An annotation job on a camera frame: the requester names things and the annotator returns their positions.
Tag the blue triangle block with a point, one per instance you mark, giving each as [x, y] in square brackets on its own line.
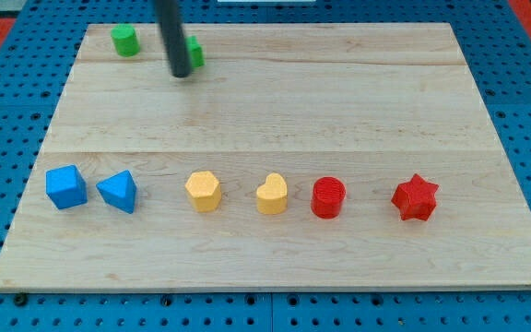
[119, 191]

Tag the red star block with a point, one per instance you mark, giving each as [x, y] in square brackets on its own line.
[415, 199]

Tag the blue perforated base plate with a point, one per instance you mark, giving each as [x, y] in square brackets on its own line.
[35, 61]

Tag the light wooden board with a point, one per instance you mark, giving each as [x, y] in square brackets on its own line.
[369, 104]

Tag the green cylinder block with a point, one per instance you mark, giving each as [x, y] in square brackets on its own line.
[125, 40]

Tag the yellow hexagon block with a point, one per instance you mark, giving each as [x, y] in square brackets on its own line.
[203, 191]

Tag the red cylinder block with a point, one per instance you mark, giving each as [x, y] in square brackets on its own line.
[328, 197]

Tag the green star block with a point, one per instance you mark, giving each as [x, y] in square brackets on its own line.
[195, 51]

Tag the yellow heart block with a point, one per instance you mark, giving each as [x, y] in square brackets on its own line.
[272, 195]

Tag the blue cube block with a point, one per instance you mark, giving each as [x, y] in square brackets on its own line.
[66, 187]

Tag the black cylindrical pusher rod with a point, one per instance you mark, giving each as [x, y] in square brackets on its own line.
[168, 16]

